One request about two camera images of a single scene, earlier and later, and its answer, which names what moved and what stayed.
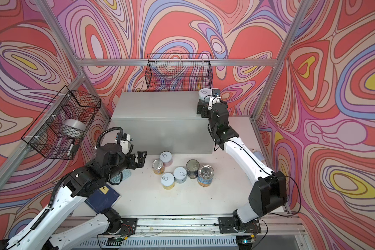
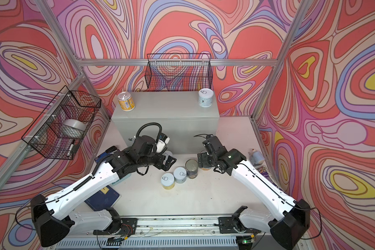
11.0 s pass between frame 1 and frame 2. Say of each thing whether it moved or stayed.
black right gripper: moved
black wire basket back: stayed
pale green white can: stayed
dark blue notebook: stayed
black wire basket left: stayed
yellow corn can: moved
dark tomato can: stayed
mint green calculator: stayed
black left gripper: moved
